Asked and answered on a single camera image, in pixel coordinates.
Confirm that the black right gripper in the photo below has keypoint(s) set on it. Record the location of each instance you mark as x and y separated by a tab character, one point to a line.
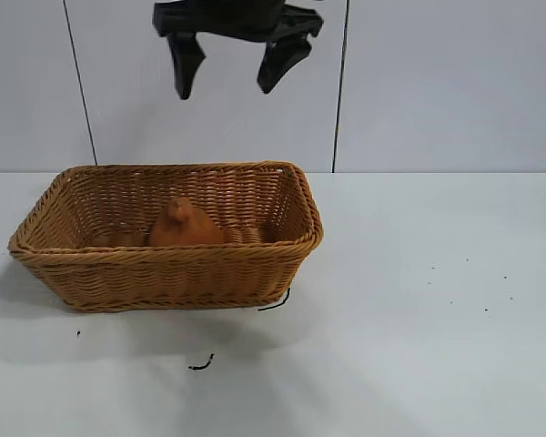
236	18

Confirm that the orange fruit with knobby stem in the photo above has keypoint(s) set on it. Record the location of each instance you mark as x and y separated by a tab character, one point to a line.
186	227

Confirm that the brown woven wicker basket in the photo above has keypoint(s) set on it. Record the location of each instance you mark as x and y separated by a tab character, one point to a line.
164	273

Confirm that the black curved thread piece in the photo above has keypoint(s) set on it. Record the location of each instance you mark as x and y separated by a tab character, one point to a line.
204	365
275	307

